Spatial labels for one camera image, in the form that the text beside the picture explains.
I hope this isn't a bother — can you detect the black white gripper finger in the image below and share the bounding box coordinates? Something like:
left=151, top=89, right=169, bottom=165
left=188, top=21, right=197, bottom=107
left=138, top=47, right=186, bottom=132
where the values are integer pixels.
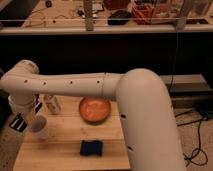
left=35, top=102, right=43, bottom=114
left=9, top=114, right=27, bottom=132

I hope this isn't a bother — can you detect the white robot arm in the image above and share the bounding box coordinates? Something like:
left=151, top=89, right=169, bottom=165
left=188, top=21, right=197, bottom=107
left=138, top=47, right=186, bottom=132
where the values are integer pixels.
left=0, top=60, right=187, bottom=171

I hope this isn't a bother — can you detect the white ceramic cup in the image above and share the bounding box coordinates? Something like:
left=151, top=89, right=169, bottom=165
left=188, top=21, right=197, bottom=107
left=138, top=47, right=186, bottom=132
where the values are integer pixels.
left=30, top=115, right=48, bottom=139

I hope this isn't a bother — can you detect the clear glass jar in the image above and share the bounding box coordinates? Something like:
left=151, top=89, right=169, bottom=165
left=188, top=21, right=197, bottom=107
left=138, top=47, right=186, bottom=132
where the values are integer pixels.
left=44, top=94, right=61, bottom=114

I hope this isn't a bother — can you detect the orange round plate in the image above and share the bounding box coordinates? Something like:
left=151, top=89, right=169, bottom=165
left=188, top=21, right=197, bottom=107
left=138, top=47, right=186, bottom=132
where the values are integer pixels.
left=79, top=98, right=111, bottom=123

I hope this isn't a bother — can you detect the black round object on bench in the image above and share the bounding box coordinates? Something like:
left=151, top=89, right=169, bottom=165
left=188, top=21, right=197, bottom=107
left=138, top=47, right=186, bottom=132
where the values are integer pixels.
left=107, top=10, right=131, bottom=25

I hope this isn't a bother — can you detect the orange red tool on bench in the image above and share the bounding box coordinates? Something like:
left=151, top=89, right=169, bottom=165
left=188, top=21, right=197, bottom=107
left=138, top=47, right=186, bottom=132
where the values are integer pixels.
left=131, top=4, right=152, bottom=25

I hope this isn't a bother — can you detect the metal vertical post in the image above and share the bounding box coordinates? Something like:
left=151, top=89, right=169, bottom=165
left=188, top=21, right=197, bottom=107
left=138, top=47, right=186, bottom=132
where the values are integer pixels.
left=83, top=0, right=94, bottom=31

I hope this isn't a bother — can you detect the grey metal post right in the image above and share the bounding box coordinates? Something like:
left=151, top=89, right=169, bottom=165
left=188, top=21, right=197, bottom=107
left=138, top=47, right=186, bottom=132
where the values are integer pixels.
left=175, top=0, right=193, bottom=31

